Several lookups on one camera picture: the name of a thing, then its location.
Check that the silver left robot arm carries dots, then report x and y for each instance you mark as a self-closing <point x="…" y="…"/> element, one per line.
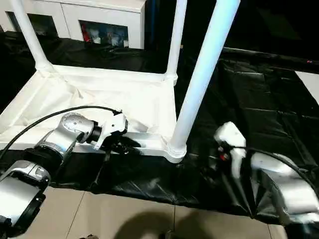
<point x="72" y="124"/>

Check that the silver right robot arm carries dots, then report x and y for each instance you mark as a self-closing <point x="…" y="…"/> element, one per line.
<point x="286" y="179"/>

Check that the black work mat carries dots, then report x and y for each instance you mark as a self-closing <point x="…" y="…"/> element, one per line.
<point x="174" y="181"/>

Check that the dark left robot foot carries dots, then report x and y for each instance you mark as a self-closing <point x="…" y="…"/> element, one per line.
<point x="88" y="236"/>

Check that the white flat board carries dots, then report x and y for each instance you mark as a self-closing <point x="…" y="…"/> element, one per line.
<point x="310" y="82"/>

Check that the white glass-door cabinet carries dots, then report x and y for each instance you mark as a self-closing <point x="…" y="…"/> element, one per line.
<point x="72" y="15"/>

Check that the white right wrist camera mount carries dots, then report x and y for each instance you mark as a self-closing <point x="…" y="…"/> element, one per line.
<point x="231" y="134"/>

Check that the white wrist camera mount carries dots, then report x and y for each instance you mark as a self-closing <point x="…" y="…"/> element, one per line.
<point x="114" y="124"/>
<point x="231" y="134"/>

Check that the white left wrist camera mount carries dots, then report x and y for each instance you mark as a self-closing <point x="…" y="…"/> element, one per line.
<point x="114" y="124"/>

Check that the black metal rail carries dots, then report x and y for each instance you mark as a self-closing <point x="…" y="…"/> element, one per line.
<point x="274" y="57"/>

